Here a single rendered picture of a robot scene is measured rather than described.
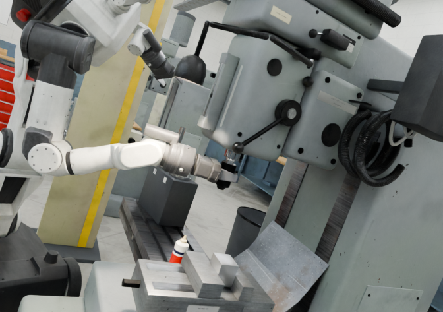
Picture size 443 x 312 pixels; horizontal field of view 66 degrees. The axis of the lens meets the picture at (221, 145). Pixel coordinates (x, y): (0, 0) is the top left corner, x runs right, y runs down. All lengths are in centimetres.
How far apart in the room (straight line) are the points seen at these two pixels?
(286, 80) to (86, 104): 189
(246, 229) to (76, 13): 224
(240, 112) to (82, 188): 203
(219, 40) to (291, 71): 988
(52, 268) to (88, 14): 97
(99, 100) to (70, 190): 70
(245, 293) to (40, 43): 79
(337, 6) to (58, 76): 73
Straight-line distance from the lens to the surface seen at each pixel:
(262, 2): 88
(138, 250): 122
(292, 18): 90
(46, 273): 153
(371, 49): 110
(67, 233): 290
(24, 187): 150
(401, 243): 123
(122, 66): 260
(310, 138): 98
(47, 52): 96
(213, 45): 1071
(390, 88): 104
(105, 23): 106
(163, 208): 134
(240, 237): 292
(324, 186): 121
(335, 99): 101
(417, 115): 86
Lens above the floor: 140
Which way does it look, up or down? 6 degrees down
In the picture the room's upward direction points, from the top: 20 degrees clockwise
